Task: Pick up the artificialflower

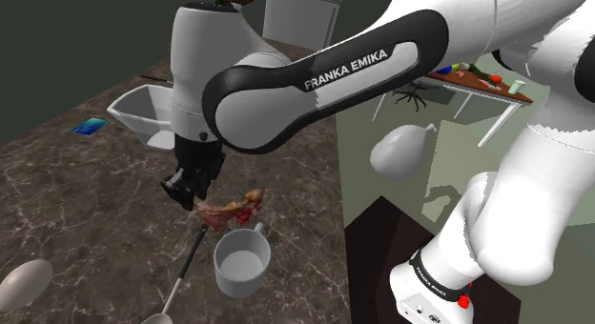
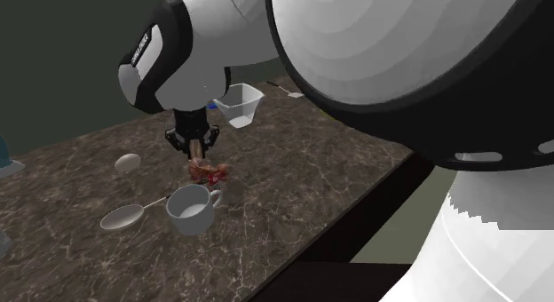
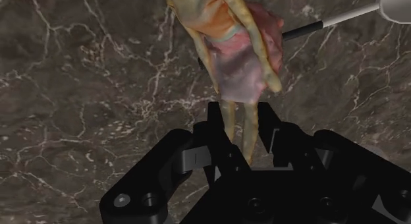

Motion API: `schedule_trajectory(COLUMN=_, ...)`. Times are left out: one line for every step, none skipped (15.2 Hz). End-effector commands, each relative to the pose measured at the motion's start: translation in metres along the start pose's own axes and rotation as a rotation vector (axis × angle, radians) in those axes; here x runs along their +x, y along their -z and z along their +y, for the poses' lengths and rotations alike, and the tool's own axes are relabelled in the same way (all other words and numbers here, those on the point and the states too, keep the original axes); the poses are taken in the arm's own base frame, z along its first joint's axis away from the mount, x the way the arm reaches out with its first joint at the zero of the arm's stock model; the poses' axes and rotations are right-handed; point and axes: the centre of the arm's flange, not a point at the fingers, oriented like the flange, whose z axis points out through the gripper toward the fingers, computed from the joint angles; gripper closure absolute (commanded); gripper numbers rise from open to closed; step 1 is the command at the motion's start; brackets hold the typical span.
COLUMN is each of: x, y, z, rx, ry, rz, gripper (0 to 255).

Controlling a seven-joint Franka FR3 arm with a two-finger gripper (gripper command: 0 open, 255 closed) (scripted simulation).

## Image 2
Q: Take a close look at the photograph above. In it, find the teal object with white base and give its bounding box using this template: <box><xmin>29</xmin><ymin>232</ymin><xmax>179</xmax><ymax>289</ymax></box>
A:
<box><xmin>0</xmin><ymin>135</ymin><xmax>26</xmax><ymax>179</ymax></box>

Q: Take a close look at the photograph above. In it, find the white square measuring cup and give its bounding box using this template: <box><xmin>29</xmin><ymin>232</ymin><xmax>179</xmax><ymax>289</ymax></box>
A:
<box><xmin>212</xmin><ymin>83</ymin><xmax>265</xmax><ymax>130</ymax></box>

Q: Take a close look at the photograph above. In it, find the red brown figure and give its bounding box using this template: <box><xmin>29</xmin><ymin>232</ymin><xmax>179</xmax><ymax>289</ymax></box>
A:
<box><xmin>186</xmin><ymin>138</ymin><xmax>229</xmax><ymax>187</ymax></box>

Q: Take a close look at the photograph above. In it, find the white spatula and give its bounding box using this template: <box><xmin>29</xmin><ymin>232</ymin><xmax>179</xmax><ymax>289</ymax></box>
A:
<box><xmin>265</xmin><ymin>80</ymin><xmax>305</xmax><ymax>99</ymax></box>

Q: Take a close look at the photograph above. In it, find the white ladle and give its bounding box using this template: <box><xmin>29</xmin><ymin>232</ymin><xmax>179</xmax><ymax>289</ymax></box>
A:
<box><xmin>99</xmin><ymin>195</ymin><xmax>172</xmax><ymax>232</ymax></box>

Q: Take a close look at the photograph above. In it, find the white mug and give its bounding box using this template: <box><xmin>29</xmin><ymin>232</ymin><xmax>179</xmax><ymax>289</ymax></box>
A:
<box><xmin>165</xmin><ymin>183</ymin><xmax>224</xmax><ymax>237</ymax></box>

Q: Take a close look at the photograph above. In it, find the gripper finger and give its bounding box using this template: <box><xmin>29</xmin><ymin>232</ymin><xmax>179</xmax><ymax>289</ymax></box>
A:
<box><xmin>164</xmin><ymin>127</ymin><xmax>193</xmax><ymax>160</ymax></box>
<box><xmin>200</xmin><ymin>123</ymin><xmax>221</xmax><ymax>158</ymax></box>

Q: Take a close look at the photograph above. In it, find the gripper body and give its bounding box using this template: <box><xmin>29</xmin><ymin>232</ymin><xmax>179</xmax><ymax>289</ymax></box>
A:
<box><xmin>172</xmin><ymin>106</ymin><xmax>212</xmax><ymax>142</ymax></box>

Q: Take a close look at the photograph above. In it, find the grey object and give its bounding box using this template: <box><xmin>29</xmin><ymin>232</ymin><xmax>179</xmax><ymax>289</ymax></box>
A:
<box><xmin>0</xmin><ymin>229</ymin><xmax>12</xmax><ymax>259</ymax></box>

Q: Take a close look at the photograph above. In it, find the white egg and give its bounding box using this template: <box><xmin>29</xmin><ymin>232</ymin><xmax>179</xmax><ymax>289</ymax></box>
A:
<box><xmin>114</xmin><ymin>153</ymin><xmax>143</xmax><ymax>173</ymax></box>

